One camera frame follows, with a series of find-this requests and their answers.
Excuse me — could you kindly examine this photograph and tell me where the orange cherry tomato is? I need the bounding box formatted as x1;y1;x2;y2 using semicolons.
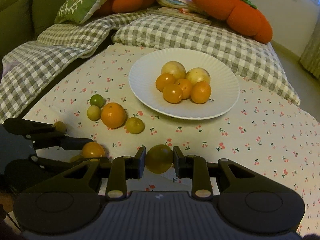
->
82;142;106;158
162;83;183;104
155;73;176;92
175;79;193;100

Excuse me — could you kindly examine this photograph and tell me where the large orange mandarin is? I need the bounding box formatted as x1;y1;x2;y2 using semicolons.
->
101;102;127;129

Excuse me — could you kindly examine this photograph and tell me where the white fluted plate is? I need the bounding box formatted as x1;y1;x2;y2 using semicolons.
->
129;49;240;120

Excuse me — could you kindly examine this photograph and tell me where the green sofa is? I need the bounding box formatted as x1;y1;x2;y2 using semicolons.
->
1;0;66;57

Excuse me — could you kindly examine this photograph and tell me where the beige curtain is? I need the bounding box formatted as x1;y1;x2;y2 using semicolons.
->
299;20;320;80

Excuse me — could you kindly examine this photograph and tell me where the large yellow passion fruit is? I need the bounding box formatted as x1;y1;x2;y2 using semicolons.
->
161;61;186;80

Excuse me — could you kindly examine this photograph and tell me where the olive green tomato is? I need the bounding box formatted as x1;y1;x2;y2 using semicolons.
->
145;145;173;174

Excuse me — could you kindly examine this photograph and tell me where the red tomato plush cushion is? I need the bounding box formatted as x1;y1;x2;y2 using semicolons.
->
192;0;273;44

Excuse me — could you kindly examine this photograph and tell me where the small orange mandarin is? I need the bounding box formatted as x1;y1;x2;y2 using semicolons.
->
190;81;212;104

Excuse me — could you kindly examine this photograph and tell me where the small green fruit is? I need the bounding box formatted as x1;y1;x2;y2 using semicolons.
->
90;94;105;108

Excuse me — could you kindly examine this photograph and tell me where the grey gingham pillow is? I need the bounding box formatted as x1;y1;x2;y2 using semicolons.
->
112;14;300;106

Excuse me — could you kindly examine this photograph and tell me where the green embroidered pillow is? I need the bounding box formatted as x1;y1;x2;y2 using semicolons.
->
54;0;107;24

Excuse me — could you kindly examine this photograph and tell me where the grey gingham blanket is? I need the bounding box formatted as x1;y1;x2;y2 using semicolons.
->
1;10;147;121

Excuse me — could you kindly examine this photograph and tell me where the small yellow-green fruit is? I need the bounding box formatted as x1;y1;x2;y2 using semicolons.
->
87;105;101;121

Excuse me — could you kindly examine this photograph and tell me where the small olive fruit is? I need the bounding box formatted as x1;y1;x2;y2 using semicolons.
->
54;121;67;133

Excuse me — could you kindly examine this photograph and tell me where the cherry print bedsheet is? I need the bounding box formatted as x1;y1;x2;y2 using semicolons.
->
25;44;319;235

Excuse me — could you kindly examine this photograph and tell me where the stack of books and papers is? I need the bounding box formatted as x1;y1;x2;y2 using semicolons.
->
147;0;213;25

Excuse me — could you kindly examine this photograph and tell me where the yellow-green tomato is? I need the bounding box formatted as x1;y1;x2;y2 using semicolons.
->
125;117;145;134

